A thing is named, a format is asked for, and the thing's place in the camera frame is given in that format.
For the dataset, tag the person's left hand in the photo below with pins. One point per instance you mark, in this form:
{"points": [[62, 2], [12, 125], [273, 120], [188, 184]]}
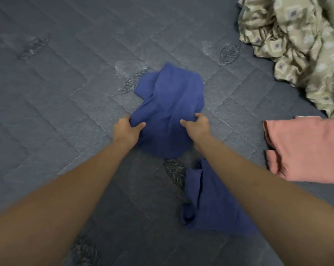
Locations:
{"points": [[124, 133]]}

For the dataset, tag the person's right hand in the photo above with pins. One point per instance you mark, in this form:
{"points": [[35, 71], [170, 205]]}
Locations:
{"points": [[198, 128]]}

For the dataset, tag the person's right thumb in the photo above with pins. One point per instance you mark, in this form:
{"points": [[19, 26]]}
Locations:
{"points": [[187, 124]]}

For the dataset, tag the person's left thumb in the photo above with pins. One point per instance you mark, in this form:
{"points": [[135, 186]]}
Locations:
{"points": [[139, 127]]}

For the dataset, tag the blue cloth garment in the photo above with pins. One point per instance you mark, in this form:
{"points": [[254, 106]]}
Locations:
{"points": [[171, 113]]}

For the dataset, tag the person's left forearm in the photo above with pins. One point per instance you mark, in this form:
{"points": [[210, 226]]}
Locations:
{"points": [[49, 210]]}

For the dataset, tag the person's right forearm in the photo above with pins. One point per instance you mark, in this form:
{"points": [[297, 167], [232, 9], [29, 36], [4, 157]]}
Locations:
{"points": [[278, 207]]}

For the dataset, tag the grey quilted mattress cover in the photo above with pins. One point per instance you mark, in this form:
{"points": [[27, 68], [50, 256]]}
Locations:
{"points": [[72, 80]]}

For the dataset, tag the pink folded cloth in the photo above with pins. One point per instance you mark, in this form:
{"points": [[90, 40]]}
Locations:
{"points": [[304, 149]]}

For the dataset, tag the beige patterned crumpled fabric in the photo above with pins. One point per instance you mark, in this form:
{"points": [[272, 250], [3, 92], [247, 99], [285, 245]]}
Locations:
{"points": [[296, 44]]}

